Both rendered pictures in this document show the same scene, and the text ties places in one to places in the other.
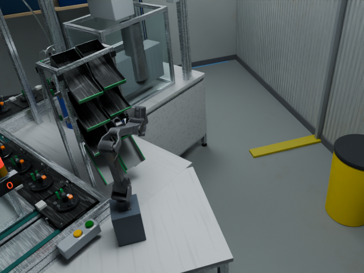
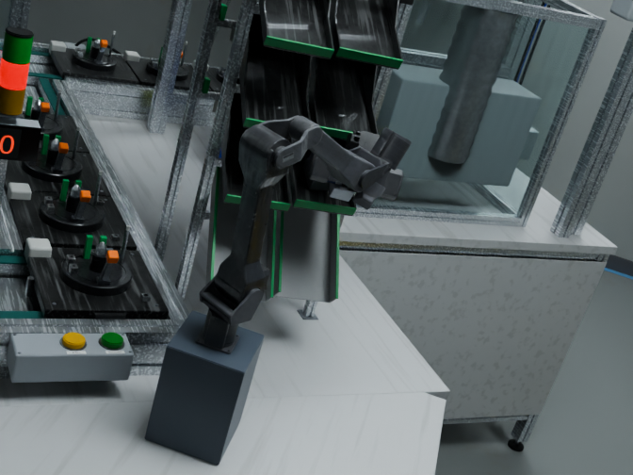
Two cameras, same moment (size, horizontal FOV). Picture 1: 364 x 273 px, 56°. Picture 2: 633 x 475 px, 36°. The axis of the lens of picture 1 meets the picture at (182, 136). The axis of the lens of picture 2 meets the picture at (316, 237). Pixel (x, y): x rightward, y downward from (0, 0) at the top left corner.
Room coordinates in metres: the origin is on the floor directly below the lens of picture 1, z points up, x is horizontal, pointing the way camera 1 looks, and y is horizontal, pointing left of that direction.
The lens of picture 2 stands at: (-0.21, -0.20, 1.97)
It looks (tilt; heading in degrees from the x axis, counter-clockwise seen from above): 24 degrees down; 16
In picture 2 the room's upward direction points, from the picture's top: 17 degrees clockwise
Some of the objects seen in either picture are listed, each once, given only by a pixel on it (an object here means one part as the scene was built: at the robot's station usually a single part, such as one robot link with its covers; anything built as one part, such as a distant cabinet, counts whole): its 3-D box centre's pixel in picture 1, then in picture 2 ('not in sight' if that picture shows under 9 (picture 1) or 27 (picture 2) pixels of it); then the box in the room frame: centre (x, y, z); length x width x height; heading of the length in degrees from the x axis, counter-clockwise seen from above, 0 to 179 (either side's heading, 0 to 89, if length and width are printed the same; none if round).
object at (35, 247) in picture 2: (41, 206); (38, 251); (1.32, 0.79, 0.97); 0.05 x 0.05 x 0.04; 47
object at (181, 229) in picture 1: (130, 227); (200, 423); (1.22, 0.32, 0.84); 0.90 x 0.70 x 0.03; 101
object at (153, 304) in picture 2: (67, 204); (94, 281); (1.33, 0.66, 0.96); 0.24 x 0.24 x 0.02; 47
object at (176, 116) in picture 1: (145, 126); (391, 300); (2.83, 0.35, 0.43); 1.11 x 0.68 x 0.86; 137
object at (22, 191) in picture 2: (39, 179); (73, 200); (1.50, 0.84, 1.01); 0.24 x 0.24 x 0.13; 47
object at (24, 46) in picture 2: not in sight; (17, 46); (1.27, 0.87, 1.38); 0.05 x 0.05 x 0.05
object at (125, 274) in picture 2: (66, 201); (96, 273); (1.33, 0.66, 0.98); 0.14 x 0.14 x 0.02
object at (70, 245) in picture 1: (79, 238); (71, 356); (1.12, 0.56, 0.93); 0.21 x 0.07 x 0.06; 137
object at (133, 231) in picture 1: (128, 220); (204, 386); (1.17, 0.31, 0.96); 0.14 x 0.14 x 0.20; 11
